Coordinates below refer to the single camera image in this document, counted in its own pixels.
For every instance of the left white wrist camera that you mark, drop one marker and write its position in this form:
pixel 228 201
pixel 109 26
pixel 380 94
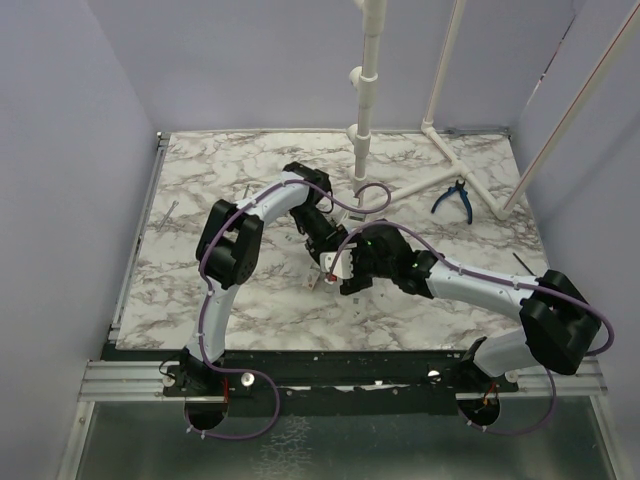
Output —
pixel 349 218

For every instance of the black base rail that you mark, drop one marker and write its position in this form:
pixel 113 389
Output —
pixel 439 382

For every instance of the white PVC pipe frame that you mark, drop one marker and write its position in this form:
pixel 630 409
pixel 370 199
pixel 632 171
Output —
pixel 490 64

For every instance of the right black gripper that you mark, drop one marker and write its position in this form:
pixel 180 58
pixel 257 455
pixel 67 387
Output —
pixel 357 281

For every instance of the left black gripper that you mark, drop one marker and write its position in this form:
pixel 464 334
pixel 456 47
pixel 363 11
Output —
pixel 326 242

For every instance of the white staple box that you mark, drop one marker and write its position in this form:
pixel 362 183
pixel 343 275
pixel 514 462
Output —
pixel 310 279

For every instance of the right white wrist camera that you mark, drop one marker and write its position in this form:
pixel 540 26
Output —
pixel 337 265

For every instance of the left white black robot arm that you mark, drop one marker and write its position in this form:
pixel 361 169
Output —
pixel 228 253

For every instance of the aluminium extrusion rail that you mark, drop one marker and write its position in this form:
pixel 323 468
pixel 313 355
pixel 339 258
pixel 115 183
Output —
pixel 140 381

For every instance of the small silver wrench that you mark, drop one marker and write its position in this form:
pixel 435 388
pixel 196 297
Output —
pixel 167 215

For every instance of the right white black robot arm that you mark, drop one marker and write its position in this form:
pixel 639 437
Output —
pixel 557 325

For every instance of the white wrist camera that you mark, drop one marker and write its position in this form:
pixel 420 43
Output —
pixel 349 218
pixel 337 265

